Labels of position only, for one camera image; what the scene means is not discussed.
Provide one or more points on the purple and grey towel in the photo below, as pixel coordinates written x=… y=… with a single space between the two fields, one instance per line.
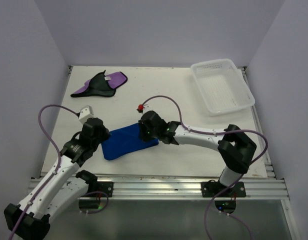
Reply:
x=101 y=85

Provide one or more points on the aluminium frame rail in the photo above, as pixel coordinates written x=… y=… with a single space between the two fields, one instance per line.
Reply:
x=132 y=187

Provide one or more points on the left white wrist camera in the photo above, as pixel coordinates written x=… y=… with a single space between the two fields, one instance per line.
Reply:
x=85 y=114

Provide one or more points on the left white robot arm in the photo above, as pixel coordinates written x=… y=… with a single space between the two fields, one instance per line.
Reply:
x=31 y=218

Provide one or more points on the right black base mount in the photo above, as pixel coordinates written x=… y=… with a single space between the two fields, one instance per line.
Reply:
x=210 y=188

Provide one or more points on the blue towel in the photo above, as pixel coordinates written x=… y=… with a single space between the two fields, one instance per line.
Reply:
x=123 y=141

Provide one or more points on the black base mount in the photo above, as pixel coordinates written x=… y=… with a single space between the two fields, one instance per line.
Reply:
x=106 y=187
x=210 y=188

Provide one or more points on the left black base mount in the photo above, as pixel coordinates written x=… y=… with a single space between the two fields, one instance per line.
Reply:
x=106 y=187

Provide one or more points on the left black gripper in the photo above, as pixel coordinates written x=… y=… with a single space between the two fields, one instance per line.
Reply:
x=105 y=134

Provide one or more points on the white plastic basket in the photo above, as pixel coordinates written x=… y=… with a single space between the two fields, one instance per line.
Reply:
x=222 y=86

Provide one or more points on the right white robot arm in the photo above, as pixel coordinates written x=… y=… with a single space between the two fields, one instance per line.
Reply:
x=235 y=147

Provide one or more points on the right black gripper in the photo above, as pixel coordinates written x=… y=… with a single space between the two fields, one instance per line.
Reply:
x=145 y=138

